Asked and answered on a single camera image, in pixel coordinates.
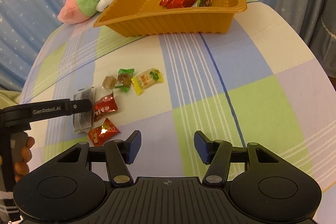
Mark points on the person's left hand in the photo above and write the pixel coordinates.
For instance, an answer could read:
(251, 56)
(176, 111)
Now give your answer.
(21, 168)

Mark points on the orange plastic tray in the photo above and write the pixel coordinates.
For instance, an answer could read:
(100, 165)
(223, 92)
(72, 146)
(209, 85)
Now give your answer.
(152, 17)

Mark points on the red cartoon candy packet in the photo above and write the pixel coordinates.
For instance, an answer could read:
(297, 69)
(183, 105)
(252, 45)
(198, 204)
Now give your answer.
(101, 134)

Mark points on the clear black-printed snack packet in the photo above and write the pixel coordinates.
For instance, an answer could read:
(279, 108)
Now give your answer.
(83, 117)

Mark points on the green brown candy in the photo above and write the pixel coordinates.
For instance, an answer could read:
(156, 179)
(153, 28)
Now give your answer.
(124, 79)

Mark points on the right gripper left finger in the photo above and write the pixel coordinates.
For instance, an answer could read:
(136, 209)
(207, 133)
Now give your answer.
(119, 154)

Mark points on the grey lace-trimmed curtain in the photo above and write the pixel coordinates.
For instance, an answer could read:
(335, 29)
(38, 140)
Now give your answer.
(318, 31)

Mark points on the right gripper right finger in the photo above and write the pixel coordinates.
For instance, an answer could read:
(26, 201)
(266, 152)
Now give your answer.
(216, 154)

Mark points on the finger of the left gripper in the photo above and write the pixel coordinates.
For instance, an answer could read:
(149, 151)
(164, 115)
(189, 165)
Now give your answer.
(54, 108)

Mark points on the small red twisted candy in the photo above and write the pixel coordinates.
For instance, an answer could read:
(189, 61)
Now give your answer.
(165, 3)

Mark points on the checkered tablecloth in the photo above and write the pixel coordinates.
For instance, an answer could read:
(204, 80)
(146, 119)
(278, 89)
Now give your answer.
(259, 82)

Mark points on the red foil candy packet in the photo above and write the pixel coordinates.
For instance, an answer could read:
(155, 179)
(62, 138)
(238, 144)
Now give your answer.
(103, 106)

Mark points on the large red snack packet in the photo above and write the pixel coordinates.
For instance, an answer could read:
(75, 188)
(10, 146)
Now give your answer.
(176, 4)

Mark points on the clear brown candy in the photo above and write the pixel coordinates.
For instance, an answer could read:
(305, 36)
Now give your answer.
(109, 82)

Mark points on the yellow candy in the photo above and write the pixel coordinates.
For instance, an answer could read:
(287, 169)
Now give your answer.
(146, 79)

